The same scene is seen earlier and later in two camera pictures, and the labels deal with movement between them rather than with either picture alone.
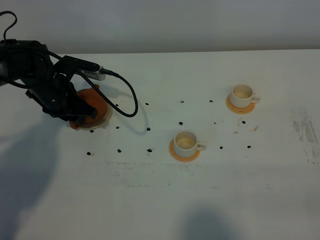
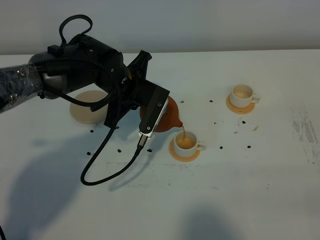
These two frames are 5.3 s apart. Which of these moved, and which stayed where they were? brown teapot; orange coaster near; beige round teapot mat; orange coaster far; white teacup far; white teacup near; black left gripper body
Moved: beige round teapot mat; black left gripper body; brown teapot
Stayed: white teacup near; orange coaster far; white teacup far; orange coaster near
